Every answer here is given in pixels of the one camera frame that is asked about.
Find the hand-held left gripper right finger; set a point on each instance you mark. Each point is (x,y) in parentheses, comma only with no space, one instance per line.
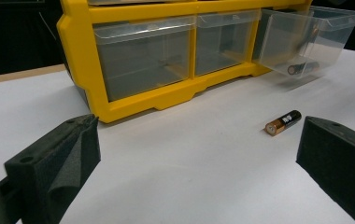
(340,165)

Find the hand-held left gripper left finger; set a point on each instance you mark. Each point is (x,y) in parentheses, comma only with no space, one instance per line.
(60,161)

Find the black copper battery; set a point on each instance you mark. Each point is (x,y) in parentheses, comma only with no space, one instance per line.
(301,67)
(283,123)

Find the yellow black drawer organizer cabinet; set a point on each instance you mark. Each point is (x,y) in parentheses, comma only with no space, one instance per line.
(82,62)

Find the clear plastic drawer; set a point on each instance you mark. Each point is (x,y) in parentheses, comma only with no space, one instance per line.
(284,40)

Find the set of clear drawers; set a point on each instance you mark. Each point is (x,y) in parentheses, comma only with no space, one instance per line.
(144,59)

